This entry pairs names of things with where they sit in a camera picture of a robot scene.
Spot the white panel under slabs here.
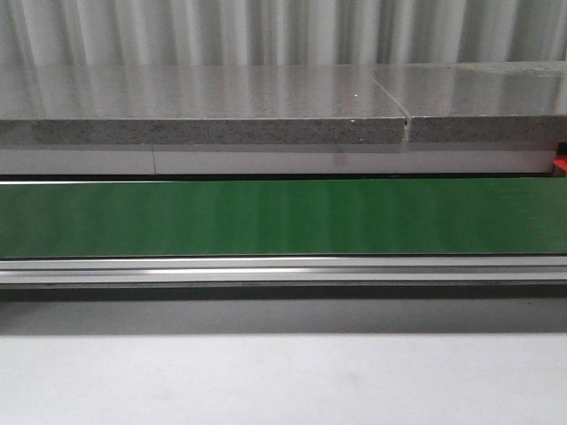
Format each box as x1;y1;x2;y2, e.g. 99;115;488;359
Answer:
1;143;557;178

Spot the green conveyor belt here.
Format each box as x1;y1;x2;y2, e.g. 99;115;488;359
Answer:
1;177;566;259

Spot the grey speckled stone slab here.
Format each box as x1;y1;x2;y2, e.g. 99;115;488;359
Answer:
1;65;405;145

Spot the red plastic tray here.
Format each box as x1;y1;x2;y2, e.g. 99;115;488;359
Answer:
553;155;567;177

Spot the white pleated curtain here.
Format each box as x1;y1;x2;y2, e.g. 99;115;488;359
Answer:
1;1;566;66

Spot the aluminium conveyor side rail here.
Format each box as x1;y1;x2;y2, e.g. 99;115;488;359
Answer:
1;256;566;290

